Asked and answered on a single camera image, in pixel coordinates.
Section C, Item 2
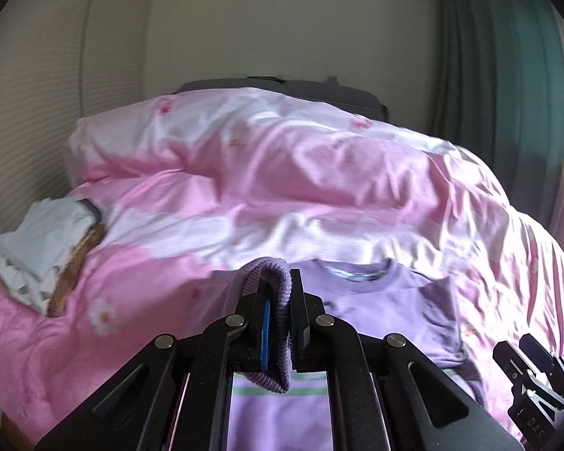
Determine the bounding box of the purple long-sleeve shirt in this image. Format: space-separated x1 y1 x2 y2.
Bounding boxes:
226 257 487 451

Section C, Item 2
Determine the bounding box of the plain white wardrobe panel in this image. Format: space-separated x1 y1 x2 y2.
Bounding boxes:
80 0 152 118

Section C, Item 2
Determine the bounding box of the white louvered wardrobe door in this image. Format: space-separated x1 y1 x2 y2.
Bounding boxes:
0 0 94 292

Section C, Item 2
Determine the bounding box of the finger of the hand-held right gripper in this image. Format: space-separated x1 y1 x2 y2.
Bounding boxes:
493 339 546 392
520 333 564 386

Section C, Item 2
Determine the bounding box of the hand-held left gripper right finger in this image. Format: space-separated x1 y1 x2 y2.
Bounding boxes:
289 268 523 451

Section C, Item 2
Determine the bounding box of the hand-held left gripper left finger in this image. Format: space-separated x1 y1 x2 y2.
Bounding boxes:
35 278 273 451

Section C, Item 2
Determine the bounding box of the printed white folded garment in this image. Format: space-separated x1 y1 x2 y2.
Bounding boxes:
0 251 59 315

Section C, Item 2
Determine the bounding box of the pink floral duvet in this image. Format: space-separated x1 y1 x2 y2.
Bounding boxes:
0 87 564 447

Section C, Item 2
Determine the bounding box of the brown folded garment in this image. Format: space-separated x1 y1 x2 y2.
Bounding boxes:
47 223 108 318

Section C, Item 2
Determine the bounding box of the green curtain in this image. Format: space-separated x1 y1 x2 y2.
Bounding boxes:
427 0 564 245

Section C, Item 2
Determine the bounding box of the grey headboard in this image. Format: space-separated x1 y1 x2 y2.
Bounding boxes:
171 75 392 120

